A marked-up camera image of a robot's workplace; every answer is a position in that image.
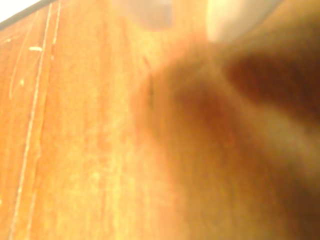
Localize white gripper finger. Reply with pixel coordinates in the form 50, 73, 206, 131
129, 0, 175, 32
206, 0, 283, 42

